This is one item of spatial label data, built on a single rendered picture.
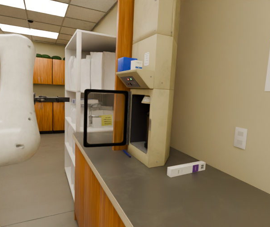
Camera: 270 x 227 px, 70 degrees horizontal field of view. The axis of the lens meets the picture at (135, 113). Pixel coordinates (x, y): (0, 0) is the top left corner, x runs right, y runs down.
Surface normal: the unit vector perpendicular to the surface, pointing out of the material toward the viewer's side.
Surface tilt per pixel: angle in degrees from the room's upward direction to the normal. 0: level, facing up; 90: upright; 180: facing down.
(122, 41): 90
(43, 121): 90
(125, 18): 90
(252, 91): 90
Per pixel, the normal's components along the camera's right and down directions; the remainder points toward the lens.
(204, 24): -0.90, 0.01
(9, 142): 0.40, -0.09
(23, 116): 0.64, -0.66
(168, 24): 0.51, 0.13
